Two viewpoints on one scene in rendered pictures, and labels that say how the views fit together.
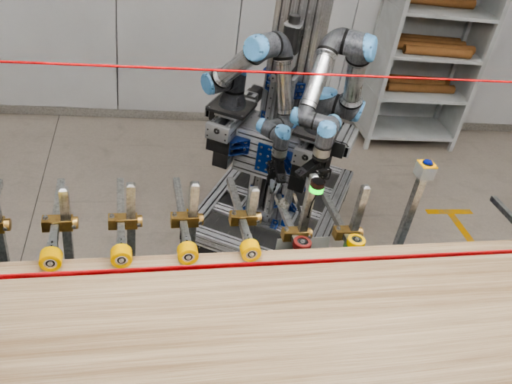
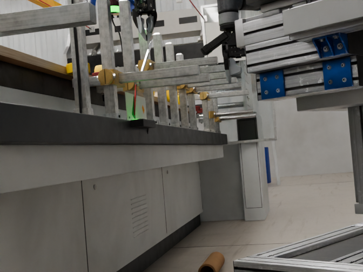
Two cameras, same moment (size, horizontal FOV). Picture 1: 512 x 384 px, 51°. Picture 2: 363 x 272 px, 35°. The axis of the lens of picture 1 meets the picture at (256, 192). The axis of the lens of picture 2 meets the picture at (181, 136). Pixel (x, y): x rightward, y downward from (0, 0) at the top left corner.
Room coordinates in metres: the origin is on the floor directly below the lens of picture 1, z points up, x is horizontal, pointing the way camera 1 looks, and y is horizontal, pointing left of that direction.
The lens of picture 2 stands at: (3.09, -2.04, 0.57)
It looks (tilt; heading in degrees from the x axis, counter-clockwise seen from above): 2 degrees up; 119
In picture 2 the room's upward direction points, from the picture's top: 5 degrees counter-clockwise
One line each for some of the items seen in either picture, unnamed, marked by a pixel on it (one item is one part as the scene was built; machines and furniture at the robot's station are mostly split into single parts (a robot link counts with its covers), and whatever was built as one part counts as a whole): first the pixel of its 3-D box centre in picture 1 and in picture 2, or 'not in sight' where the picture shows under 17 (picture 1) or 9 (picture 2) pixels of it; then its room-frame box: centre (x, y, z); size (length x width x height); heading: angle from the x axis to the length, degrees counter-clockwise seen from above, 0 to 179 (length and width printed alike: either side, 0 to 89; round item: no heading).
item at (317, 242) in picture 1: (302, 245); (136, 108); (1.94, -0.25, 0.75); 0.26 x 0.01 x 0.10; 107
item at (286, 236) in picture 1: (296, 234); (132, 85); (1.90, -0.21, 0.85); 0.13 x 0.06 x 0.05; 107
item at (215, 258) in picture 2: not in sight; (212, 266); (1.87, 0.39, 0.04); 0.30 x 0.08 x 0.08; 107
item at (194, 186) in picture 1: (191, 228); (161, 85); (1.76, 0.25, 0.89); 0.03 x 0.03 x 0.48; 17
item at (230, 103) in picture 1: (232, 96); not in sight; (2.70, 0.21, 1.09); 0.15 x 0.15 x 0.10
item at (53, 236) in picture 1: (56, 216); (191, 84); (1.65, 0.77, 0.95); 0.50 x 0.04 x 0.04; 17
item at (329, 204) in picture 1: (338, 222); (134, 77); (2.05, -0.41, 0.84); 0.43 x 0.03 x 0.04; 17
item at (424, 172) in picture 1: (424, 171); not in sight; (2.06, -0.72, 1.18); 0.07 x 0.07 x 0.08; 17
